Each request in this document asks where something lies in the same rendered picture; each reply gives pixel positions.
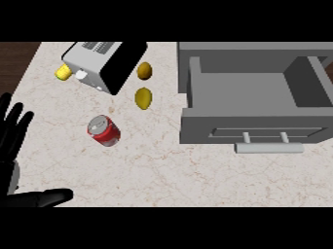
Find red soda can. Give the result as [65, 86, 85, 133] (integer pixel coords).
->
[85, 114, 122, 148]

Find grey open drawer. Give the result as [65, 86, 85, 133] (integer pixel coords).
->
[186, 55, 333, 111]

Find grey drawer front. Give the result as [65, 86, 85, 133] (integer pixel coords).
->
[180, 106, 333, 146]

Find yellow corn cob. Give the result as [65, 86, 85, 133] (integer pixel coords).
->
[53, 63, 75, 82]

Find yellow-brown oval fruit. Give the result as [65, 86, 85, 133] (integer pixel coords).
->
[134, 87, 155, 111]
[137, 61, 153, 81]

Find grey and black toaster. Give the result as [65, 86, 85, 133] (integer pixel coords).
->
[60, 42, 149, 96]

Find grey cabinet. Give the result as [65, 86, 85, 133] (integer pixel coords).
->
[177, 42, 333, 95]

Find pale grey drawer handle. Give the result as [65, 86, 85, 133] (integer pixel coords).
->
[234, 130, 305, 155]

